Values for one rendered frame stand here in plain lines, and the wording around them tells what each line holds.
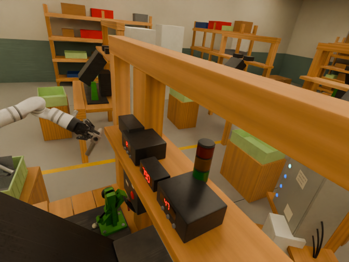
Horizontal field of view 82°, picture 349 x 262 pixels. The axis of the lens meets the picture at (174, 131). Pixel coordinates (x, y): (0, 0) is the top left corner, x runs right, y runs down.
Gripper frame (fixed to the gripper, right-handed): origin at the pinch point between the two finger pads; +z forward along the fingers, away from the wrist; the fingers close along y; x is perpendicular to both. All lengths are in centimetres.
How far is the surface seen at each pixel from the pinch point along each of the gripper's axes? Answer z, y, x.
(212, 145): 29, 50, -48
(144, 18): -68, 16, 643
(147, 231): 38, -2, -41
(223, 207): 38, 42, -59
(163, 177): 26, 32, -45
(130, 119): 9.9, 26.4, -13.3
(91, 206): 20, -54, 1
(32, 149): -81, -217, 183
